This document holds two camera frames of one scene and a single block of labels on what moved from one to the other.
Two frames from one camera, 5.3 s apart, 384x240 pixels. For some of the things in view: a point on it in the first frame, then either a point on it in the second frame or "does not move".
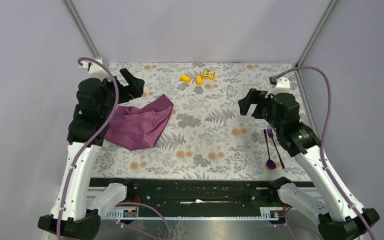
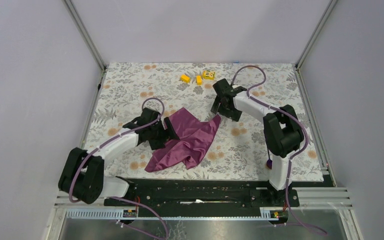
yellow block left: [185, 78] does not move
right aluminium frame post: [315, 34] does not move
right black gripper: [255, 96] -> [234, 114]
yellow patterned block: [209, 75] does not move
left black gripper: [135, 88] -> [159, 143]
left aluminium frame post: [82, 28] does not move
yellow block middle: [199, 80] does not move
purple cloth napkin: [137, 128] -> [194, 136]
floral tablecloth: [206, 138] does not move
